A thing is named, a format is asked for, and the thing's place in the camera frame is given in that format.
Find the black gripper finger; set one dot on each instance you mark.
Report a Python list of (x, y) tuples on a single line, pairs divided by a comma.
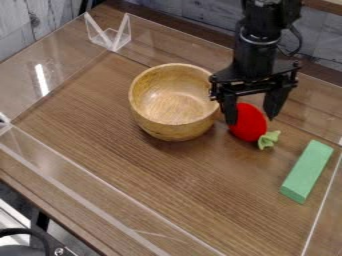
[(229, 108), (274, 101)]

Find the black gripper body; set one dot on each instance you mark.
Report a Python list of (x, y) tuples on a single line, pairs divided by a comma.
[(230, 82)]

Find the red plush fruit green leaf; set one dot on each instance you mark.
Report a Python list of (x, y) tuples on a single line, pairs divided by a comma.
[(250, 128)]

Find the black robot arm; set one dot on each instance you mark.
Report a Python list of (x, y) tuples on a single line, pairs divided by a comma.
[(257, 72)]

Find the wooden bowl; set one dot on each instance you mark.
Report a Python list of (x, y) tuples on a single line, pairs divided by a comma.
[(170, 103)]

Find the green rectangular block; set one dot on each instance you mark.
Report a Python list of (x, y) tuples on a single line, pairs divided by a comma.
[(307, 171)]

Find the clear acrylic corner bracket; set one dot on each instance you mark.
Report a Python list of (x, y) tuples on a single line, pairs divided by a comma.
[(109, 38)]

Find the black table leg bracket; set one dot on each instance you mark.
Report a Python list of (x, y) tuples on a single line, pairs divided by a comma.
[(63, 244)]

